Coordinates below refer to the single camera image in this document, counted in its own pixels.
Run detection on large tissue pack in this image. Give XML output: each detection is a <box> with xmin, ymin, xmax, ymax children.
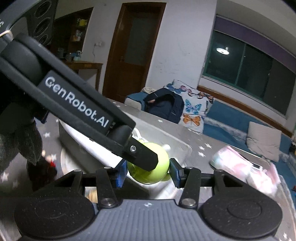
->
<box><xmin>209</xmin><ymin>146</ymin><xmax>263</xmax><ymax>182</ymax></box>

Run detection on grey cushion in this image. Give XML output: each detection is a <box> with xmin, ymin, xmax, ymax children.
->
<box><xmin>246</xmin><ymin>121</ymin><xmax>281</xmax><ymax>162</ymax></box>

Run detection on wall power socket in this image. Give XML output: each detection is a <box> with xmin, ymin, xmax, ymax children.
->
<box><xmin>94</xmin><ymin>41</ymin><xmax>102</xmax><ymax>47</ymax></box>

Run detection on dark window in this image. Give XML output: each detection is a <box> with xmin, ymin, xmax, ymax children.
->
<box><xmin>203</xmin><ymin>16</ymin><xmax>295</xmax><ymax>114</ymax></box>

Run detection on white cardboard box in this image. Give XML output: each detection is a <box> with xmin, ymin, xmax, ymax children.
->
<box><xmin>59</xmin><ymin>116</ymin><xmax>192</xmax><ymax>199</ymax></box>

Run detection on grey knitted gloved hand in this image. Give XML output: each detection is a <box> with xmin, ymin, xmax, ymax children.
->
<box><xmin>1</xmin><ymin>102</ymin><xmax>43</xmax><ymax>173</ymax></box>

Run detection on black haired red doll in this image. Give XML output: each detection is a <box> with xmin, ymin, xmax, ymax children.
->
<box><xmin>27</xmin><ymin>159</ymin><xmax>57</xmax><ymax>191</ymax></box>

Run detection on dark blue backpack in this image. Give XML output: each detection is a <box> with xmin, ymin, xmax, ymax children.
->
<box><xmin>144</xmin><ymin>88</ymin><xmax>184</xmax><ymax>124</ymax></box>

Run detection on wooden side table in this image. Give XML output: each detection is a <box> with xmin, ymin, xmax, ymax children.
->
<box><xmin>64</xmin><ymin>61</ymin><xmax>103</xmax><ymax>91</ymax></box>

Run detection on butterfly print pillow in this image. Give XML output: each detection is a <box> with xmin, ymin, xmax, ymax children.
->
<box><xmin>164</xmin><ymin>80</ymin><xmax>214</xmax><ymax>133</ymax></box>

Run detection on small tissue pack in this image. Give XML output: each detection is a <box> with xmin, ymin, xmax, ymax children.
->
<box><xmin>246</xmin><ymin>163</ymin><xmax>281</xmax><ymax>197</ymax></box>

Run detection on brown wooden door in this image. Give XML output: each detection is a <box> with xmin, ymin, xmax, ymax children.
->
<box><xmin>102</xmin><ymin>2</ymin><xmax>166</xmax><ymax>102</ymax></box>

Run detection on green frog toy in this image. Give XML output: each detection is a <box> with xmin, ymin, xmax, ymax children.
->
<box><xmin>127</xmin><ymin>139</ymin><xmax>170</xmax><ymax>185</ymax></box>

